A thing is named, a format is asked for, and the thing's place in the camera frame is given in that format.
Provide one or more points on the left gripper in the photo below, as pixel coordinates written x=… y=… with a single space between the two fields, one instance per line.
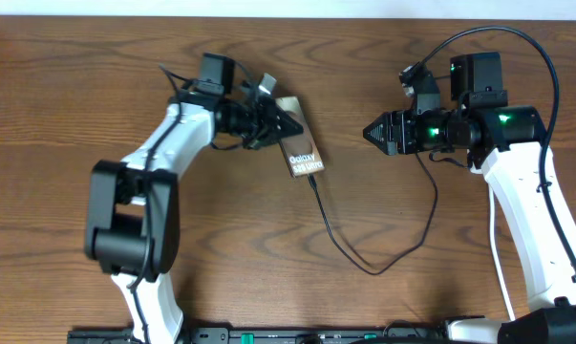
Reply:
x=266 y=123

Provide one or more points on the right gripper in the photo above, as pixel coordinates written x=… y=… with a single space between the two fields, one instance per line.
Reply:
x=399 y=126

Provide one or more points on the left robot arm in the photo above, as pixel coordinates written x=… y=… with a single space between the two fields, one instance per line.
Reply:
x=133 y=222

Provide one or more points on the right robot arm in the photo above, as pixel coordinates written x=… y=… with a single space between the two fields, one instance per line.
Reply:
x=506 y=145

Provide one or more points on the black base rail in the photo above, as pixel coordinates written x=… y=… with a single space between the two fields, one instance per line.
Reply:
x=217 y=335

